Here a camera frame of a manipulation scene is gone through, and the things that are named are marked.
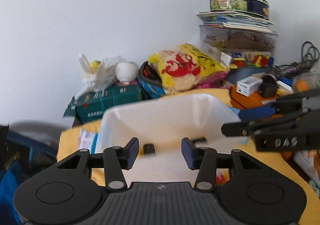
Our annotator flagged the stack of books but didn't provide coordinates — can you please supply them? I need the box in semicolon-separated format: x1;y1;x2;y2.
197;11;273;33

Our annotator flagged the white wet wipes pack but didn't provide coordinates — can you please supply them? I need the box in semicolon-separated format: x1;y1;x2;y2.
293;150;319;187

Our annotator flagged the small white medicine box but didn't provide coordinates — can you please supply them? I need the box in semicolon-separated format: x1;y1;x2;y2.
236;76;263;97

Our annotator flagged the black toy car front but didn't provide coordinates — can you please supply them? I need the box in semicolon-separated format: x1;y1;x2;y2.
143;144;156;155

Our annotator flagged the white number 18 toy car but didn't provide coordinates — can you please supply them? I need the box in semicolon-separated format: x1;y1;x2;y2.
191;137;207;144

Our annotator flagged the dark blue bag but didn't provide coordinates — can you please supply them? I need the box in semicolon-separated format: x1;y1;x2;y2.
1;125;57;224

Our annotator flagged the round cookie tin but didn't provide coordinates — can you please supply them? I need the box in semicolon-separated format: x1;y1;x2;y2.
209;0;269;19

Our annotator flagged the orange box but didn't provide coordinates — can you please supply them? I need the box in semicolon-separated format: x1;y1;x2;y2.
229;87;278;110

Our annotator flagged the white blue tissue packet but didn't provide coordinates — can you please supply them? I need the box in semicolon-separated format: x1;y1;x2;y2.
78;129;98;153

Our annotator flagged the white ceramic bowl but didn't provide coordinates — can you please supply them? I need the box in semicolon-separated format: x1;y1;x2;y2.
115;62;139;84

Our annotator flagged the green book box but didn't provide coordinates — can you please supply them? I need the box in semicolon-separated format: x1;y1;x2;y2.
63;84;147;124

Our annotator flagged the white plastic bin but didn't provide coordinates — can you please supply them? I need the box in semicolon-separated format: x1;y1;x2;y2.
95;94;244;184

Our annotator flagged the white plastic bag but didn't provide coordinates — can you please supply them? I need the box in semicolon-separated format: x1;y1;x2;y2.
74;54;126;100

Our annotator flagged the yellow red snack bag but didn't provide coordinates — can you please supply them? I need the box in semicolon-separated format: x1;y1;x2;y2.
148;43;229;94

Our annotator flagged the clear plastic storage box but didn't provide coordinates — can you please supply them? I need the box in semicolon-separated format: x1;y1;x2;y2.
200;24;277;69

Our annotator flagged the yellow cloth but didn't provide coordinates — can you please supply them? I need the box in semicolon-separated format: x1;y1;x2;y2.
57;90;319;224

